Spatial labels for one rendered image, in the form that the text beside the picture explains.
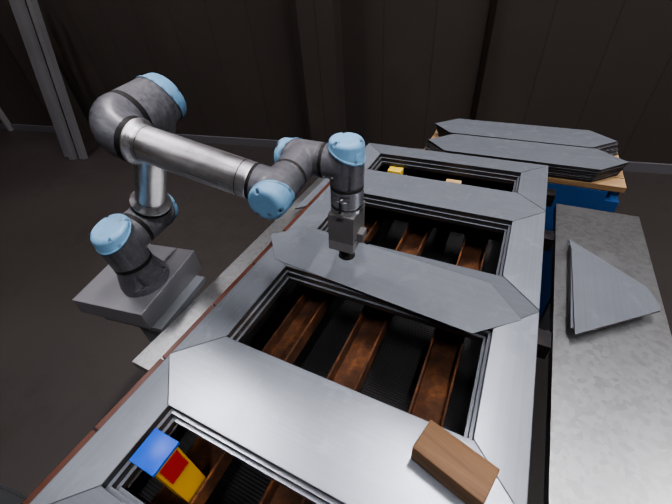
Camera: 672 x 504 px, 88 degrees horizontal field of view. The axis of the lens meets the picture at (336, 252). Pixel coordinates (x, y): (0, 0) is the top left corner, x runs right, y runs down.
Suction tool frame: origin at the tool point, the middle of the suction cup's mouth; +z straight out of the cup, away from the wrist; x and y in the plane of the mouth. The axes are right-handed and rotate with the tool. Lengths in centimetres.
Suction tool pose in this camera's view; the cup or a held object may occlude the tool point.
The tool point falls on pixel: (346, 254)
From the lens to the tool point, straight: 90.7
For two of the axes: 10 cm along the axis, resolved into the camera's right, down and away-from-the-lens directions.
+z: 0.2, 7.4, 6.7
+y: 3.8, -6.3, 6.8
